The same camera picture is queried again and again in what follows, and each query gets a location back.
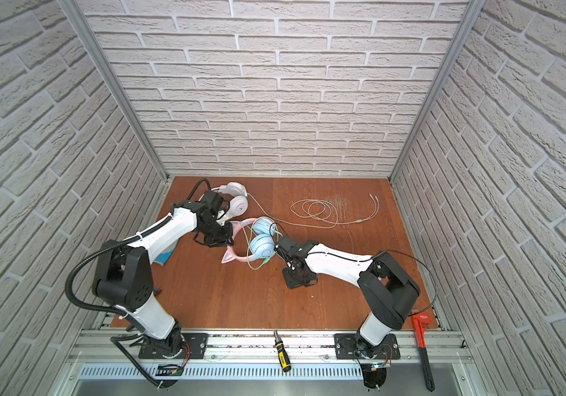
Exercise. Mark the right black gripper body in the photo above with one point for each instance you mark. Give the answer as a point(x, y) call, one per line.
point(293, 279)

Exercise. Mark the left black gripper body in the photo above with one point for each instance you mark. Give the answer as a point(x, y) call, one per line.
point(220, 234)

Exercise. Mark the white headphones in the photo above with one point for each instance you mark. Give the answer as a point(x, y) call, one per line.
point(238, 205)

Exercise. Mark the pink blue cat-ear headphones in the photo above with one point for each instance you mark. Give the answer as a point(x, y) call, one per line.
point(260, 234)

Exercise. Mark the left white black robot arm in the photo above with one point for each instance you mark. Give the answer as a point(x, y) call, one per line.
point(123, 277)

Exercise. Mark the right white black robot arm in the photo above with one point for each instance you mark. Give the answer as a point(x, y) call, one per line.
point(389, 290)

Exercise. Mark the yellow black screwdriver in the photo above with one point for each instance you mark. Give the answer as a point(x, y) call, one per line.
point(282, 354)

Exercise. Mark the red pipe wrench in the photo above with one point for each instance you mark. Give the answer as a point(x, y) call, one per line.
point(420, 321)

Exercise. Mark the small black electronics board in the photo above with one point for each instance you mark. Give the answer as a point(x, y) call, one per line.
point(169, 370)

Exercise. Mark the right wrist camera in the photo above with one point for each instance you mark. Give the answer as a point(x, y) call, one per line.
point(298, 277)

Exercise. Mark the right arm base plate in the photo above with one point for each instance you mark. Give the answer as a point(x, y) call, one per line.
point(351, 346)

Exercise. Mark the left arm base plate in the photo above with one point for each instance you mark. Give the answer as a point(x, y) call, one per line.
point(176, 346)

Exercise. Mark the aluminium frame rail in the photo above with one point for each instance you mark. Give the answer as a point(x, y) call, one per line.
point(258, 346)

